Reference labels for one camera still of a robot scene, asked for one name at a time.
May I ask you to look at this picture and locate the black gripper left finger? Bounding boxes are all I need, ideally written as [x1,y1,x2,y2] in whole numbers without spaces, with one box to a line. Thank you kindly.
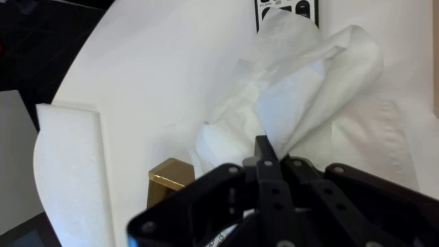
[126,134,294,247]

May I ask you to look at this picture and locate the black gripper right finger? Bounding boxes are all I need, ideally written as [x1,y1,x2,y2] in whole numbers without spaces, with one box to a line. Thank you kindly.
[279,156,439,247]

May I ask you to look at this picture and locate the white paper towel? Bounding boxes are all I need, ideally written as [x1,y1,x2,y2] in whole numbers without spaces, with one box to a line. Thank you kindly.
[188,8,421,193]

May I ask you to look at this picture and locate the black TV remote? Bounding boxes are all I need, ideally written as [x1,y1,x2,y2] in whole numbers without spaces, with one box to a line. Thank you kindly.
[252,0,320,33]

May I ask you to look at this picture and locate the small tan block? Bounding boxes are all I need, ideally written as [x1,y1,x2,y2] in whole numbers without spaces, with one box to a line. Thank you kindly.
[147,156,196,209]

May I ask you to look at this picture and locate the white foam sheet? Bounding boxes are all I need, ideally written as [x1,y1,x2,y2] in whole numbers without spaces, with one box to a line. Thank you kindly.
[33,102,117,247]

